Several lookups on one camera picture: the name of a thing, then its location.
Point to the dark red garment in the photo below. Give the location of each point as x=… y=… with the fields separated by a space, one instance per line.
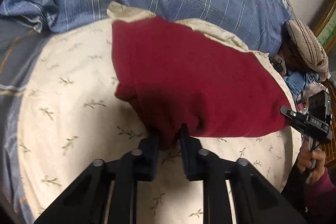
x=173 y=75

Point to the grey-blue striped bedsheet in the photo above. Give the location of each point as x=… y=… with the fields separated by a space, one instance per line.
x=21 y=46

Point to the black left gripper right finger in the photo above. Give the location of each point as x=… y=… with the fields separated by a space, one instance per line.
x=233 y=191

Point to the person's right hand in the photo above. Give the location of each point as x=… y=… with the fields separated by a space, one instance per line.
x=311 y=162

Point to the cream leaf-print pillow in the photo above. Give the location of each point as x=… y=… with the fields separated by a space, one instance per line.
x=69 y=116

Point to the pile of clutter beside bed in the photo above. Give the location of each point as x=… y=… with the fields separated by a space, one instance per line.
x=301 y=86

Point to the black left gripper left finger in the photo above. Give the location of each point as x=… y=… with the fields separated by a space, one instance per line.
x=106 y=192

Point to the maroon sleeve forearm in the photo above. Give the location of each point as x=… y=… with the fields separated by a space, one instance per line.
x=315 y=202

